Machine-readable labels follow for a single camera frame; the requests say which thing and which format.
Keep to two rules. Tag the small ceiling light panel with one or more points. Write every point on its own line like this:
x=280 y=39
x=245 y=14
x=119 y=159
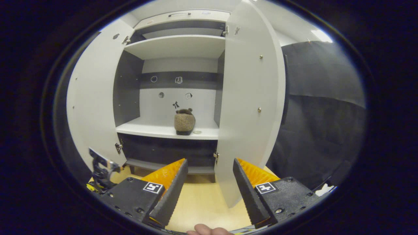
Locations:
x=321 y=36

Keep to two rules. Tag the white shoe cabinet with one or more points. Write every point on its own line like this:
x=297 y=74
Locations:
x=176 y=47

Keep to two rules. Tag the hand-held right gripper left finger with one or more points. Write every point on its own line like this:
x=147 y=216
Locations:
x=168 y=195

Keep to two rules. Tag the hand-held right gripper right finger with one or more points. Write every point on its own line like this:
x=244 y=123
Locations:
x=248 y=195

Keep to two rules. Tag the brown fuzzy shoe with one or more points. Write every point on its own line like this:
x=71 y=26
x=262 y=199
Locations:
x=184 y=122

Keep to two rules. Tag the white cabinet door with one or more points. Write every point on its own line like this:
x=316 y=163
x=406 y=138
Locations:
x=94 y=98
x=251 y=98

